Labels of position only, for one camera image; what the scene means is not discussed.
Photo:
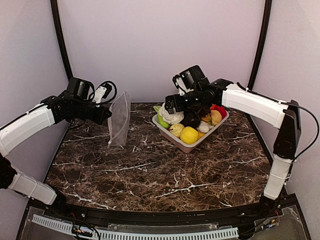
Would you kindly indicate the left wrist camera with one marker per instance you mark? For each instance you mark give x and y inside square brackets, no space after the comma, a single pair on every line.
[103,91]

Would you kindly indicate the pale yellow cabbage toy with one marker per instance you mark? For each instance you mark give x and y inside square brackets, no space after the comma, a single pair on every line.
[176,129]

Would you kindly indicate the right black frame post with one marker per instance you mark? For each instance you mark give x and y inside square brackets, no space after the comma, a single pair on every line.
[261,43]

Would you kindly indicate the white garlic toy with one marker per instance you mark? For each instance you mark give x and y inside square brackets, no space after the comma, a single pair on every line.
[203,127]

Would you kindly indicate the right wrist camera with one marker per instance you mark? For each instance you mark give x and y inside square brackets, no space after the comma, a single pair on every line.
[179,84]

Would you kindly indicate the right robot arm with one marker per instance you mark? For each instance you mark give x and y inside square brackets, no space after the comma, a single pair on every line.
[196,91]

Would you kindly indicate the yellow bun toy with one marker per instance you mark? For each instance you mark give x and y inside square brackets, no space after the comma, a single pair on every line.
[216,117]

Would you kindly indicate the yellow lemon toy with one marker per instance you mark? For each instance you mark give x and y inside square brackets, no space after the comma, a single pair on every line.
[189,135]

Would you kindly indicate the pink plastic food tray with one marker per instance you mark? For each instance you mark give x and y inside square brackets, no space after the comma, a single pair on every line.
[163,129]

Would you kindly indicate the white cauliflower toy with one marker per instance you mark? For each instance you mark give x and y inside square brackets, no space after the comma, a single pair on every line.
[171,119]

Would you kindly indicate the left black frame post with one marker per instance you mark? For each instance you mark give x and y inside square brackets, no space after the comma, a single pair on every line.
[60,38]

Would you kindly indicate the red pepper toy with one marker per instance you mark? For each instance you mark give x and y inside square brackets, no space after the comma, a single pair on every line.
[221,110]

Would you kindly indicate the clear dotted zip top bag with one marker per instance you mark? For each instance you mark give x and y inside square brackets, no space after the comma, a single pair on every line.
[118,123]

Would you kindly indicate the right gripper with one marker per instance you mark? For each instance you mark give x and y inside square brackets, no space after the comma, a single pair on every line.
[170,105]

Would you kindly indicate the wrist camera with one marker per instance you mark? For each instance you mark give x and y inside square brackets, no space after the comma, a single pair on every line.
[179,84]
[103,91]

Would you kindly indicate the orange pumpkin toy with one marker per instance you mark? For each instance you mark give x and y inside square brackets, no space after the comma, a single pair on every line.
[213,107]

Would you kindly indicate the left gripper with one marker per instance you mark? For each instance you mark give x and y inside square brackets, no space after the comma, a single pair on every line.
[100,115]

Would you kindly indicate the white slotted cable duct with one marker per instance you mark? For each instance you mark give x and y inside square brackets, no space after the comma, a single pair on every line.
[138,232]

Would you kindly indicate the black curved front rail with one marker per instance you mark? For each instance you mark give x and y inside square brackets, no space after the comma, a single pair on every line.
[244,215]

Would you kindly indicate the black frame post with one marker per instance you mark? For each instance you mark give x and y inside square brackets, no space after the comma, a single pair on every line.
[261,43]
[60,38]

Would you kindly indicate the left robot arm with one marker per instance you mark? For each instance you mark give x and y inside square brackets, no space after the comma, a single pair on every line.
[80,100]

